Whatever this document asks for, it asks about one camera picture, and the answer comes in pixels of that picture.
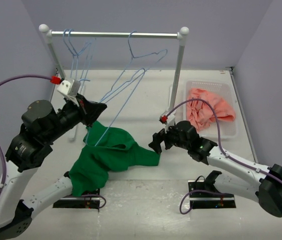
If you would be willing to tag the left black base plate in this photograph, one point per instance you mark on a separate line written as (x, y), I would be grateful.
(71, 202)

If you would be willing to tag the white plastic laundry basket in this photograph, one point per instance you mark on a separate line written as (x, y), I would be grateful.
(227, 129)

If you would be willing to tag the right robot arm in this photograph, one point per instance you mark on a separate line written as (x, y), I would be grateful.
(237, 176)

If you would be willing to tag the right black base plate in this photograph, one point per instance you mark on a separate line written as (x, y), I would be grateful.
(204, 200)

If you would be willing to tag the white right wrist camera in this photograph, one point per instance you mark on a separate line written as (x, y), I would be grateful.
(168, 120)

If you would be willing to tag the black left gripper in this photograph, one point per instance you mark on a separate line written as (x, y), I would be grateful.
(89, 110)

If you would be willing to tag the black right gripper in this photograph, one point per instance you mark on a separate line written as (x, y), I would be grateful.
(159, 137)

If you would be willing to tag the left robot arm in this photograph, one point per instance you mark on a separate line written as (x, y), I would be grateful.
(42, 125)

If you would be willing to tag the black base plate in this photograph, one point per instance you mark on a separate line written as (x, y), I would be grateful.
(204, 200)
(71, 202)

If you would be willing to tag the green t shirt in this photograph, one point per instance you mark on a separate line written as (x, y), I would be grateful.
(107, 150)

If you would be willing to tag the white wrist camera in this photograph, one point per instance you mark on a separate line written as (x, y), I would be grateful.
(69, 88)
(168, 120)

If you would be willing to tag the blue hanger middle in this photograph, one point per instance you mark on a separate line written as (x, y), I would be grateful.
(134, 56)

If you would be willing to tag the white metal clothes rack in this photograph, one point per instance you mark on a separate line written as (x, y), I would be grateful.
(181, 36)

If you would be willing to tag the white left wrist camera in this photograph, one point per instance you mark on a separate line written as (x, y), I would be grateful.
(69, 88)

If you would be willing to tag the blue hanger with shirt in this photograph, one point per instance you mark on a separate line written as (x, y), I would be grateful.
(137, 77)

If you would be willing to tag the pink t shirt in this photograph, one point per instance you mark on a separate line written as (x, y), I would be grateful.
(200, 115)

